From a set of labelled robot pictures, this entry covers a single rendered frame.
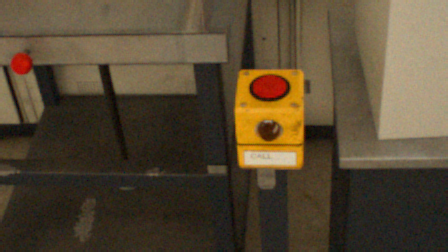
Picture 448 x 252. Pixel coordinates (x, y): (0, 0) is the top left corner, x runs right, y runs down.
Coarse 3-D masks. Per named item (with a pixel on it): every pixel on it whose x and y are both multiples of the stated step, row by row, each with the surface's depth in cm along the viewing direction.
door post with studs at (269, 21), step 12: (264, 0) 186; (264, 12) 189; (264, 24) 191; (276, 24) 191; (264, 36) 194; (276, 36) 193; (264, 48) 196; (276, 48) 196; (264, 60) 199; (276, 60) 198
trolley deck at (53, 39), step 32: (0, 0) 125; (32, 0) 124; (64, 0) 123; (96, 0) 122; (128, 0) 121; (160, 0) 120; (224, 0) 118; (0, 32) 119; (32, 32) 117; (64, 32) 116; (96, 32) 115; (128, 32) 114; (160, 32) 114; (224, 32) 112; (0, 64) 122; (64, 64) 120
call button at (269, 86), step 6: (264, 78) 94; (270, 78) 93; (276, 78) 93; (258, 84) 93; (264, 84) 93; (270, 84) 93; (276, 84) 92; (282, 84) 92; (258, 90) 92; (264, 90) 92; (270, 90) 92; (276, 90) 92; (282, 90) 92; (264, 96) 92; (270, 96) 91; (276, 96) 91
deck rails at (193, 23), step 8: (192, 0) 118; (200, 0) 108; (208, 0) 115; (192, 8) 116; (200, 8) 116; (208, 8) 115; (184, 16) 115; (192, 16) 115; (200, 16) 115; (208, 16) 114; (184, 24) 114; (192, 24) 113; (200, 24) 113; (208, 24) 113; (184, 32) 112; (192, 32) 112; (200, 32) 112; (208, 32) 112
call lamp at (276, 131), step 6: (264, 120) 91; (270, 120) 91; (258, 126) 92; (264, 126) 91; (270, 126) 91; (276, 126) 91; (282, 126) 91; (258, 132) 92; (264, 132) 91; (270, 132) 91; (276, 132) 91; (282, 132) 92; (264, 138) 92; (270, 138) 91; (276, 138) 92
